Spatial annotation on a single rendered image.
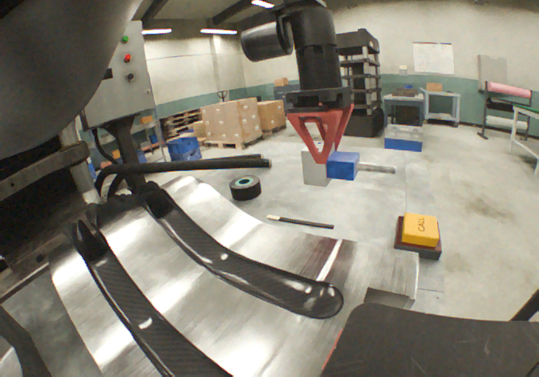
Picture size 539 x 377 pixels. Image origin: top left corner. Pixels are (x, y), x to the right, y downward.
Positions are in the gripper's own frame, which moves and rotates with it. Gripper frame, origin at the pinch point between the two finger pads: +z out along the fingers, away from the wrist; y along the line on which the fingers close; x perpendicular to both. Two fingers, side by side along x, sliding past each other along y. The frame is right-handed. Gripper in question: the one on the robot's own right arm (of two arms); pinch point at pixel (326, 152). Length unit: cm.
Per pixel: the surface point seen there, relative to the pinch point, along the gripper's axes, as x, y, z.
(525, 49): 421, -584, -133
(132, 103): -73, -3, -17
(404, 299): 13.1, 15.9, 6.8
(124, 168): -54, 12, 2
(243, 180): -25.7, -8.0, 11.9
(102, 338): -7.8, 34.1, 6.0
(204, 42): -602, -524, -238
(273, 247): -1.6, 13.9, 6.6
